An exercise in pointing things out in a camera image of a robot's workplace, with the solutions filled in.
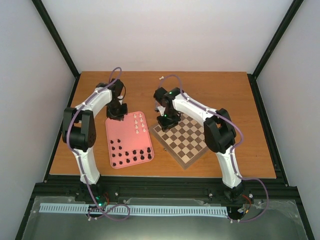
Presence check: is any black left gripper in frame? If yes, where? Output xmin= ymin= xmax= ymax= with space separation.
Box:
xmin=106 ymin=100 xmax=128 ymax=122

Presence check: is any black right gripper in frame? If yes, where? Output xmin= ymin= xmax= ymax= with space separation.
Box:
xmin=156 ymin=109 xmax=181 ymax=133

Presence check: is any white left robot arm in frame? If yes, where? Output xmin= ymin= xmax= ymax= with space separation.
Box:
xmin=62 ymin=78 xmax=128 ymax=202

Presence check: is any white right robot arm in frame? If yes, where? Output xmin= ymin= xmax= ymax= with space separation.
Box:
xmin=153 ymin=87 xmax=241 ymax=189

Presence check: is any wooden chess board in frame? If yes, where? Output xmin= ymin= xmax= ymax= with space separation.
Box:
xmin=149 ymin=113 xmax=208 ymax=169

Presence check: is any pink plastic tray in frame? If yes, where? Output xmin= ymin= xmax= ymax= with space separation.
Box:
xmin=105 ymin=111 xmax=155 ymax=169

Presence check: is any light blue cable duct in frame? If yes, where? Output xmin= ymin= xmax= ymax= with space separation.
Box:
xmin=38 ymin=203 xmax=228 ymax=218

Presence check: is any black aluminium frame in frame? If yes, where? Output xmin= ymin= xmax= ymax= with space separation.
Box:
xmin=15 ymin=0 xmax=315 ymax=240

